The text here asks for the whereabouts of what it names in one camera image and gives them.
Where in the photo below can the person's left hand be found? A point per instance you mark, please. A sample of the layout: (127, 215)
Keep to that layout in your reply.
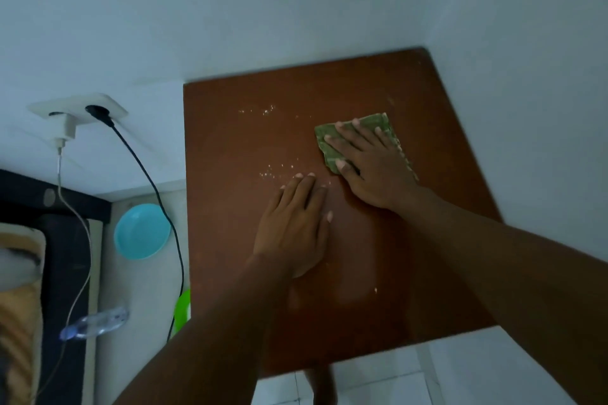
(294, 229)

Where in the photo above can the person's right hand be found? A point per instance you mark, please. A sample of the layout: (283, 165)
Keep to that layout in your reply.
(380, 172)

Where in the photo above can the green striped cleaning cloth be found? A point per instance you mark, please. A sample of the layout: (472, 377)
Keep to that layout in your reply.
(328, 148)

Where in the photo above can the person's left forearm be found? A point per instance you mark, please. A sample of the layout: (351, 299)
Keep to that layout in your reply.
(218, 347)

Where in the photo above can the person's right forearm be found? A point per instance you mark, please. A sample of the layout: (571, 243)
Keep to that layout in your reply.
(513, 276)

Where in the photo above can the brown wooden drawer cabinet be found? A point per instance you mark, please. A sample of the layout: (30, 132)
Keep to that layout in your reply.
(442, 158)

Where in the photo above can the person's left foot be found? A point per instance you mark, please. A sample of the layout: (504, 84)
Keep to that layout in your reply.
(323, 388)

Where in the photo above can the bright green plastic plate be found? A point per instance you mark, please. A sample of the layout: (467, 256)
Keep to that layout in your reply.
(183, 312)

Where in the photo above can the light blue plastic plate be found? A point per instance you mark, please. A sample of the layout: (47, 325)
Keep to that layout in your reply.
(141, 231)

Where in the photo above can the clear plastic water bottle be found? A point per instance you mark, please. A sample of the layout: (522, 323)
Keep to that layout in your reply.
(97, 323)

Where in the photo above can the white charger adapter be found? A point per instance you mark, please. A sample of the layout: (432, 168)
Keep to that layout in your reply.
(64, 127)

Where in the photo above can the white wall socket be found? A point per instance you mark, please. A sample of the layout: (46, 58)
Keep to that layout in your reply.
(81, 103)

